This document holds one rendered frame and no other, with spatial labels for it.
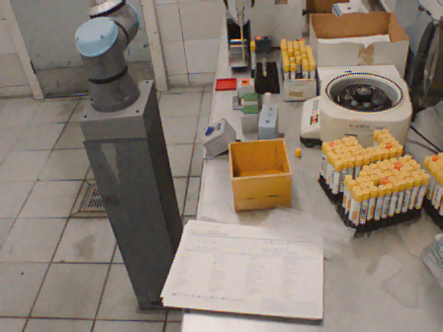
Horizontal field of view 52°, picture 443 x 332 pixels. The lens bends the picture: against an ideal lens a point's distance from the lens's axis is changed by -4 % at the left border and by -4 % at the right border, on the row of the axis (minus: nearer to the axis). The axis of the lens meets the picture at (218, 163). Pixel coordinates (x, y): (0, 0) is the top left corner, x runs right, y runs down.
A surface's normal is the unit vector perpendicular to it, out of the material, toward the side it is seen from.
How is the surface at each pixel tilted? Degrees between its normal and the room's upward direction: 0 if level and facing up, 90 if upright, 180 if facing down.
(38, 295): 0
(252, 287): 0
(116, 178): 90
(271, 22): 90
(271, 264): 0
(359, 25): 89
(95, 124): 90
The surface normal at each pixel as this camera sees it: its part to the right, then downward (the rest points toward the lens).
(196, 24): -0.06, 0.63
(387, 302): -0.09, -0.77
